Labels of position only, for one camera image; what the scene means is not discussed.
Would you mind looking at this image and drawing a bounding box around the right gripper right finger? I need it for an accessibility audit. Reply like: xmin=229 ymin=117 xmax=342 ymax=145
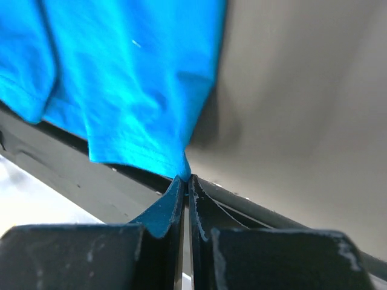
xmin=188 ymin=175 xmax=374 ymax=289

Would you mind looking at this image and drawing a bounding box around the blue t shirt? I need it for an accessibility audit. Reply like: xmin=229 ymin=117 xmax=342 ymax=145
xmin=1 ymin=1 xmax=227 ymax=180

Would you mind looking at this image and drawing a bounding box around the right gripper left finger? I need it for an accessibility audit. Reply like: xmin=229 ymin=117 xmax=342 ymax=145
xmin=1 ymin=178 xmax=185 ymax=289

